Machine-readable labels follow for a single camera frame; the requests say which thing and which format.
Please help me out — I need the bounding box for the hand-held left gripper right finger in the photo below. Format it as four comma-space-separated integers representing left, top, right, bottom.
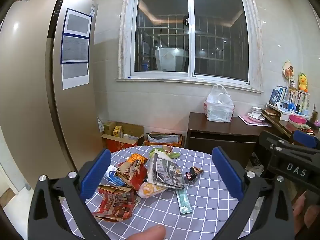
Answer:
212, 146, 293, 240

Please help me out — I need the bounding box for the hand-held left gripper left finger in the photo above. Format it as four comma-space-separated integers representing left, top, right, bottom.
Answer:
27, 149, 112, 240

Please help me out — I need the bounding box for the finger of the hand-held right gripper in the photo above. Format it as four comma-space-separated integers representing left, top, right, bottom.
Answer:
290, 129, 320, 150
258, 130, 292, 155

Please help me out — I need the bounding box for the yellow white snack bag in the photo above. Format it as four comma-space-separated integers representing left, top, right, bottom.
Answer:
136, 181, 167, 199

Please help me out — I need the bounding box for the person's right hand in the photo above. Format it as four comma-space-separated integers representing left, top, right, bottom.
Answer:
292, 191, 320, 230

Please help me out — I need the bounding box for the person's left hand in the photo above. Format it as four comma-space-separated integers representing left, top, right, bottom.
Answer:
124, 225, 166, 240

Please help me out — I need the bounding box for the blue white wrapper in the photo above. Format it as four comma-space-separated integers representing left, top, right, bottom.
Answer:
102, 164, 125, 186

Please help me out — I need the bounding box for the dark wooden desk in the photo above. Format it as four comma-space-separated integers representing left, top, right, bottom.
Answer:
261, 110, 320, 140

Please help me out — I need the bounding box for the pink box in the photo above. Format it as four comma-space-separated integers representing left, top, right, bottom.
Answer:
289, 114, 310, 124

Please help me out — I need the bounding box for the pink paper sheet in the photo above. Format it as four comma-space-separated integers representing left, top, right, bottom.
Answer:
238, 115, 272, 126

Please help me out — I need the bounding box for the dark candy wrapper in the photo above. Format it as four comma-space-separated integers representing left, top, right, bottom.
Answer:
185, 166, 205, 182

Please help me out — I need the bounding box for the red printed paper bag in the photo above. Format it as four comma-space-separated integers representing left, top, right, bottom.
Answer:
92, 184, 140, 222

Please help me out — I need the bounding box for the purple checked tablecloth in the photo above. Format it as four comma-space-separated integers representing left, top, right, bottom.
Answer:
61, 145, 262, 240

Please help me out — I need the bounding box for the red brown crumpled bag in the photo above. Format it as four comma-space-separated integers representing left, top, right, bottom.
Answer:
116, 159, 148, 192

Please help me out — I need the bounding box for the row of books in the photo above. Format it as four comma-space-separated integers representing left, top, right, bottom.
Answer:
269, 86, 312, 113

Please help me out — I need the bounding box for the dark wooden cabinet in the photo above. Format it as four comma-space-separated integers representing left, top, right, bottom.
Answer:
185, 112, 272, 169

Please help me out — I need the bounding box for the orange foil bag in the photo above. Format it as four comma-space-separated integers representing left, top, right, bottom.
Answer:
126, 153, 148, 165

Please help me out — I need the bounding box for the small cardboard box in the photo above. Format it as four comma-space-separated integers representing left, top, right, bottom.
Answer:
103, 121, 117, 135

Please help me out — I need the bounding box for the green flat packet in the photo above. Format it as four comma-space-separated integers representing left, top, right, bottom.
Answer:
176, 189, 192, 214

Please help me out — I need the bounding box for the large open cardboard box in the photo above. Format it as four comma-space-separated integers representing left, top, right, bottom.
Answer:
101, 121, 145, 153

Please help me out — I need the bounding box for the green plush toy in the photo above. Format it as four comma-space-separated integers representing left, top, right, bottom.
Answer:
149, 145, 181, 159

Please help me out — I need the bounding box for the yellow duck plush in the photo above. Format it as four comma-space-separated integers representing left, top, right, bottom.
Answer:
297, 73, 309, 93

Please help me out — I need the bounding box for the clear plastic bag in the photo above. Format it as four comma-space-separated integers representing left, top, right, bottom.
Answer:
204, 84, 235, 123

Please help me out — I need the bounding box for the silver grey foil bag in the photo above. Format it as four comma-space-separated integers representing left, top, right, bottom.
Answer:
147, 149, 185, 190

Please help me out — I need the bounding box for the orange crate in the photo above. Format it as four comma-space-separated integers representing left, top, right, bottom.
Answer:
144, 132, 183, 147

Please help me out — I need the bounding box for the white paper sheet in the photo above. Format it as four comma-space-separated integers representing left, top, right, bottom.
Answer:
62, 63, 90, 90

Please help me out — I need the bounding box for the beige refrigerator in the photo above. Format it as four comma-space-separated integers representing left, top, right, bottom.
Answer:
0, 0, 104, 193

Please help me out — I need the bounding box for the blue framed paper sheet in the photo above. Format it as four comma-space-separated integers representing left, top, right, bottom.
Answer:
63, 8, 92, 36
61, 35, 90, 64

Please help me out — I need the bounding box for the white framed sliding window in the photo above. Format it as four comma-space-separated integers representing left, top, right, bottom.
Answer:
116, 0, 264, 93

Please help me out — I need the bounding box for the cartoon wall decoration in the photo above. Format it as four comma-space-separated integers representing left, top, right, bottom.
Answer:
282, 60, 295, 82

